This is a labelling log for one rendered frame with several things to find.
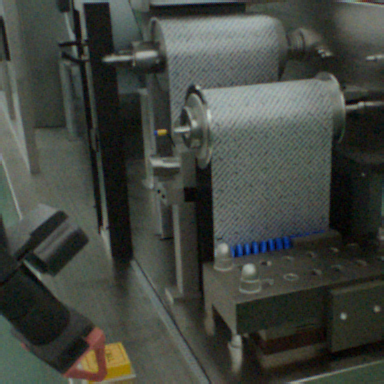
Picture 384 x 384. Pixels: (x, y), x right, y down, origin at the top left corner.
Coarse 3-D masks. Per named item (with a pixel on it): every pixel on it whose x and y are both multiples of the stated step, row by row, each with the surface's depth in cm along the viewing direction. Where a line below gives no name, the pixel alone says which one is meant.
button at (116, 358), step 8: (112, 344) 119; (120, 344) 119; (112, 352) 117; (120, 352) 117; (88, 360) 115; (112, 360) 115; (120, 360) 115; (128, 360) 115; (88, 368) 113; (96, 368) 113; (112, 368) 113; (120, 368) 114; (128, 368) 114; (112, 376) 114
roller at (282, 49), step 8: (272, 16) 147; (280, 24) 146; (160, 32) 141; (280, 32) 145; (152, 40) 148; (160, 40) 142; (280, 40) 145; (280, 48) 145; (280, 56) 145; (280, 64) 146; (280, 72) 148; (160, 80) 147; (168, 80) 141; (168, 88) 142
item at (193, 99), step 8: (328, 88) 129; (192, 96) 123; (192, 104) 124; (200, 104) 120; (336, 104) 128; (200, 112) 120; (336, 112) 128; (336, 120) 128; (336, 128) 129; (200, 152) 124
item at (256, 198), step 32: (224, 160) 122; (256, 160) 124; (288, 160) 127; (320, 160) 129; (224, 192) 124; (256, 192) 127; (288, 192) 129; (320, 192) 132; (224, 224) 127; (256, 224) 129; (288, 224) 132; (320, 224) 135
